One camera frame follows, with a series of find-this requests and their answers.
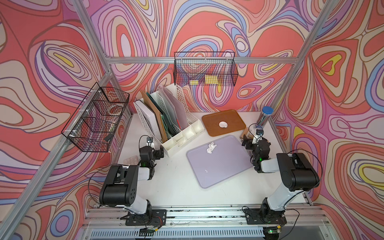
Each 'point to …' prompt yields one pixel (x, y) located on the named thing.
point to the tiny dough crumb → (206, 170)
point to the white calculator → (131, 160)
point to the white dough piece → (223, 124)
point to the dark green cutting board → (167, 120)
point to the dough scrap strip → (211, 146)
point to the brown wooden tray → (211, 122)
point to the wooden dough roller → (244, 133)
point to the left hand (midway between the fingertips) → (154, 146)
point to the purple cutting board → (229, 158)
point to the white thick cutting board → (150, 119)
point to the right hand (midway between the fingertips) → (251, 138)
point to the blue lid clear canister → (266, 111)
